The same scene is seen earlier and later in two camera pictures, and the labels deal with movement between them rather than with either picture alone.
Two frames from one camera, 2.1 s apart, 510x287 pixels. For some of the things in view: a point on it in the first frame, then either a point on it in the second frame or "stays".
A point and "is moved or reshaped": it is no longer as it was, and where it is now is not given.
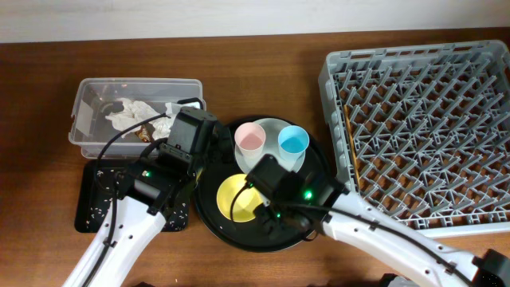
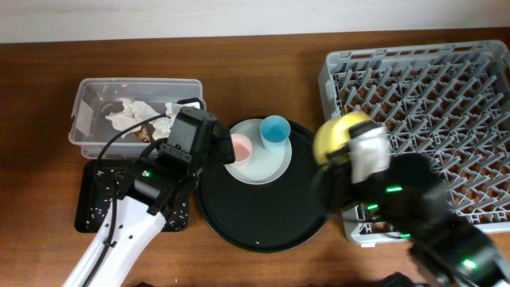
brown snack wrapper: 146,132 stays
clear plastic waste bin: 119,118 stays
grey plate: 272,127 → 263,166
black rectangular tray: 99,197 stays
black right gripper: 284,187 → 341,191
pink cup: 249,139 is moved or reshaped
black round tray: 267,186 stays
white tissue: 134,114 stays
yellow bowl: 245,202 → 333,131
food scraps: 178,220 stays
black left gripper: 226,143 stays
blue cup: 292,142 → 274,131
